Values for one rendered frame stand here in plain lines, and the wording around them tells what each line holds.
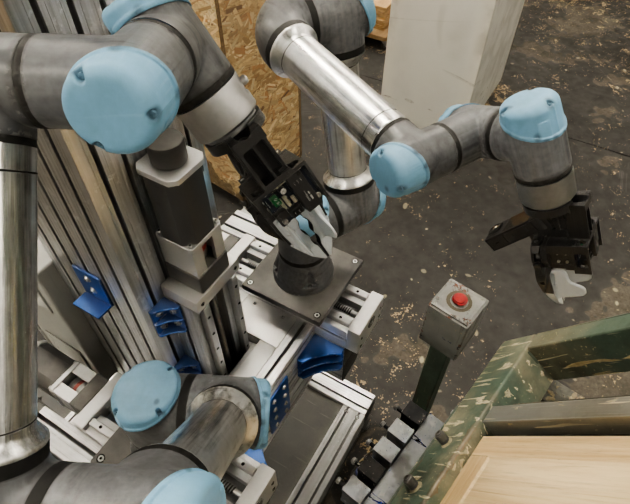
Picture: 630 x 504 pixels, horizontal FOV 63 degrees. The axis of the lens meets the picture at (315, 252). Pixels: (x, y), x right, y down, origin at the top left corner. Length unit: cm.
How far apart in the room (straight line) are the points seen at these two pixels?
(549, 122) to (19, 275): 60
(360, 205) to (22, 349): 82
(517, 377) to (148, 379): 88
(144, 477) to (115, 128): 30
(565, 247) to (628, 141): 316
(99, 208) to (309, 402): 136
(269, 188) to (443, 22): 261
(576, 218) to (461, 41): 237
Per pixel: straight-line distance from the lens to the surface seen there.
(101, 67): 41
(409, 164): 70
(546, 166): 74
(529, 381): 141
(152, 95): 41
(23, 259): 50
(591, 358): 135
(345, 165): 113
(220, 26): 232
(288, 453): 195
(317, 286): 123
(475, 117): 79
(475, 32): 306
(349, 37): 102
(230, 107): 53
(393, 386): 231
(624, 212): 339
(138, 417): 89
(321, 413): 200
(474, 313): 141
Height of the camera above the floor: 205
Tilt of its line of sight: 49 degrees down
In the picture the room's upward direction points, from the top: straight up
